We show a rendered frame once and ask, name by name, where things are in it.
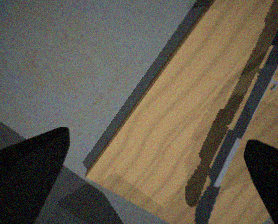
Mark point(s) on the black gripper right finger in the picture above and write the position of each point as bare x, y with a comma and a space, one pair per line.
262, 163

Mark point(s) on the wooden board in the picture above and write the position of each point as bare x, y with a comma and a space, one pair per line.
160, 154

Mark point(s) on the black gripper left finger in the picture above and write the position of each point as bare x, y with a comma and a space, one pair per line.
28, 171

